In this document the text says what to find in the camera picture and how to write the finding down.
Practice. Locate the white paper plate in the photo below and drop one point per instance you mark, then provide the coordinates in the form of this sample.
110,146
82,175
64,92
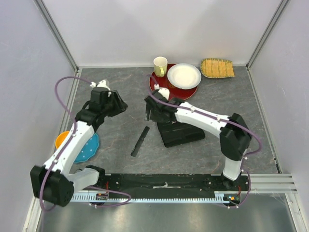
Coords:
184,76

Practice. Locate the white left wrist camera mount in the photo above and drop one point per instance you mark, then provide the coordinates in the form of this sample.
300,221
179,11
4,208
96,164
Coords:
102,83

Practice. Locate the black hair comb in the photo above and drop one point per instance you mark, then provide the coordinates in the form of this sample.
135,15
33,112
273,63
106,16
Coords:
140,141

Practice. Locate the yellow woven bamboo tray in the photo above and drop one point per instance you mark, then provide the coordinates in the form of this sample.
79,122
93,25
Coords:
216,68

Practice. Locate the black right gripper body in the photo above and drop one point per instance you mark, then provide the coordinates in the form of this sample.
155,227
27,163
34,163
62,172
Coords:
155,117

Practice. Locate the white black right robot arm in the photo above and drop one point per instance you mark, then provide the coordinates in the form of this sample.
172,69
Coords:
231,131

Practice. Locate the orange plastic bowl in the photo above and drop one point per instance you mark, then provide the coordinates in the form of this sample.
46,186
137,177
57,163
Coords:
59,140

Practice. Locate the red round lacquer tray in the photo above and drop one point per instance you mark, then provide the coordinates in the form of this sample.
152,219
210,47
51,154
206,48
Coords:
174,92

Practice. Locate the blue dotted plate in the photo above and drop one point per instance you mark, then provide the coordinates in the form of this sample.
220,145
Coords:
89,149

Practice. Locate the black zip tool case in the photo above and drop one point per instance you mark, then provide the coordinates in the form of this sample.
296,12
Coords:
177,133

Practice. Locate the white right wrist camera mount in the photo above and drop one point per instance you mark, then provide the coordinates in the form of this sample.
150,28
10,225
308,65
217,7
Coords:
163,91

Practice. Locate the pale yellow ceramic mug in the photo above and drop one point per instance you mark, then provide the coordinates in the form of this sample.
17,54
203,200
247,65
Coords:
160,66

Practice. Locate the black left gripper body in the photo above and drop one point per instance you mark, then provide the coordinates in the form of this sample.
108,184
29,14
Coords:
111,108

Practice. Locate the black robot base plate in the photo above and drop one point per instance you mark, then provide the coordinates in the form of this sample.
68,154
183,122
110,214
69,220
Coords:
171,185

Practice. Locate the slotted grey cable duct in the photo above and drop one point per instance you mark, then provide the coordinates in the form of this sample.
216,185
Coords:
86,196

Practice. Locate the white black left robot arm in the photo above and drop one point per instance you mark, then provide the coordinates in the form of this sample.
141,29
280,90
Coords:
53,182

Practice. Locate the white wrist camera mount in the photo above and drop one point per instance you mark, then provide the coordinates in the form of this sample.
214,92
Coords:
102,83
163,91

